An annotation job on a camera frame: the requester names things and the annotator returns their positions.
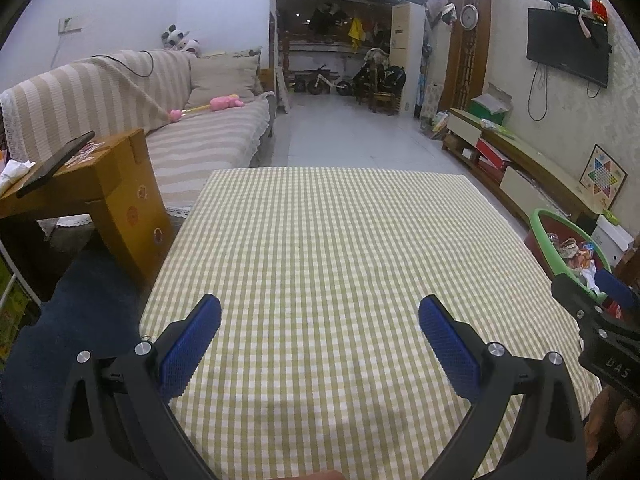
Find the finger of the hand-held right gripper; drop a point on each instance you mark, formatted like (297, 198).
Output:
(575, 297)
(617, 290)

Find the white wall socket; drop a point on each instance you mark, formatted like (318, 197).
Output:
(70, 25)

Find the yellow hanging cloth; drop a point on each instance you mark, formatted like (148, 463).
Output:
(356, 32)

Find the low wooden television cabinet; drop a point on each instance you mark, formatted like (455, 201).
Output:
(530, 155)

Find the black hanging jacket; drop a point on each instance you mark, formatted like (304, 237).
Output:
(325, 20)

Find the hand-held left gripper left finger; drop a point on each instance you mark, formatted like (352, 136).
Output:
(192, 340)

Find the small green item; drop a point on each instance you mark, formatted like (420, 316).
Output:
(609, 216)

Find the yellow checked tablecloth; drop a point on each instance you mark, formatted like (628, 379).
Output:
(325, 260)

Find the black wall television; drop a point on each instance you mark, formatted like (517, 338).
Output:
(567, 45)

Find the green white cardboard box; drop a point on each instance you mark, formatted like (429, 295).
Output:
(487, 107)

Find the person's left hand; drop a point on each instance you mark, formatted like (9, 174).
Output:
(322, 476)

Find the red ornament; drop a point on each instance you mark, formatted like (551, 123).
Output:
(599, 10)

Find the yellow wooden stool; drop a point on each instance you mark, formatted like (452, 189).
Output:
(120, 185)

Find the black phone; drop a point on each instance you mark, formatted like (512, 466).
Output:
(55, 162)

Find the colourful star checkers board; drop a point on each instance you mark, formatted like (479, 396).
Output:
(602, 177)

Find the person's right hand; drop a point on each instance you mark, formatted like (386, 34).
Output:
(615, 425)

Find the green yellow printed box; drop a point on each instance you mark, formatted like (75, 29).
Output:
(12, 310)

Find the white standing air conditioner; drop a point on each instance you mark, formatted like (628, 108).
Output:
(406, 50)

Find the beige striped sofa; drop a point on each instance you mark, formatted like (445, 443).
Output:
(75, 95)

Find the black stroller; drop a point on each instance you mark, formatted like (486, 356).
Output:
(387, 77)

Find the round wall clock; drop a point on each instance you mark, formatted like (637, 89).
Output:
(469, 16)

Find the white patterned board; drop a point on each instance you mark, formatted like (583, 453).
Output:
(430, 102)

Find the pink toy wand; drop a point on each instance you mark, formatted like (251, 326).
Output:
(222, 103)

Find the red bucket with green rim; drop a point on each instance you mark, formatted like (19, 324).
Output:
(540, 252)

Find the colourful toy packets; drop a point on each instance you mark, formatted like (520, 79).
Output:
(434, 125)

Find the red box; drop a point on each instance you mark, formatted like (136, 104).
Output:
(492, 154)

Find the white balance bike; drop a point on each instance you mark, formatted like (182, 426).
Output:
(325, 81)

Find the beige pillow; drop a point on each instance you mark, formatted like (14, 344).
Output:
(225, 77)

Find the green packet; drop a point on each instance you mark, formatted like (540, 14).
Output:
(497, 127)

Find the white crumpled tissue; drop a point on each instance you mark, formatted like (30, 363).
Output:
(15, 172)

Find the wooden chair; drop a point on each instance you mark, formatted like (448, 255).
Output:
(384, 100)

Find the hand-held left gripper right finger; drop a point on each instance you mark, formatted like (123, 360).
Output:
(450, 345)

